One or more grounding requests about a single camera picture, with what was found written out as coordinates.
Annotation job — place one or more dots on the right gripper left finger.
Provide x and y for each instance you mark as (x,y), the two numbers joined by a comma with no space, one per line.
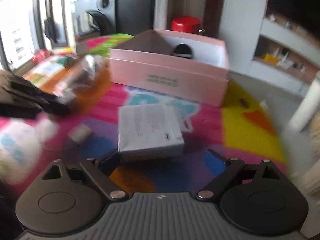
(98,172)

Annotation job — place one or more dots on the red metal canister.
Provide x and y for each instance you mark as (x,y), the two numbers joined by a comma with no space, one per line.
(187,24)

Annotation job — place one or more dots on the white product carton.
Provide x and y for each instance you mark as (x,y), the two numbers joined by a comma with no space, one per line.
(149,131)

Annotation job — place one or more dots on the colourful cartoon table mat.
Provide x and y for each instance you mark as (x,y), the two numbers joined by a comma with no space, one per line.
(238,128)

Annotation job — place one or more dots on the black refrigerator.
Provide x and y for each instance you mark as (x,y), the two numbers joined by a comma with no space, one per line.
(135,16)

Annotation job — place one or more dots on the dark grey funnel nozzle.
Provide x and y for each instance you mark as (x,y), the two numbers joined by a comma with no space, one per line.
(183,51)

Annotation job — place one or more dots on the white cube charger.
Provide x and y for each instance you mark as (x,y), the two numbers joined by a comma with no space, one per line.
(80,133)

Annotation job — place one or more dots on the pink cardboard box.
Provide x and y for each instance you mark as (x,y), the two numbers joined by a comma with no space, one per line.
(145,62)

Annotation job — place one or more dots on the clear plastic bag with parts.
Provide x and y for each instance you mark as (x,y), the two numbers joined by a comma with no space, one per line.
(81,77)

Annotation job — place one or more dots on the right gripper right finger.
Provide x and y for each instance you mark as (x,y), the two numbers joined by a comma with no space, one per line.
(226,175)

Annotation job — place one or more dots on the grey tv cabinet shelf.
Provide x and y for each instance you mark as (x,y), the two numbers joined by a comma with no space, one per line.
(286,55)

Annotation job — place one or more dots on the silver washing machine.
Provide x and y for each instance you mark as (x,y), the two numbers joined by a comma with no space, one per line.
(96,17)

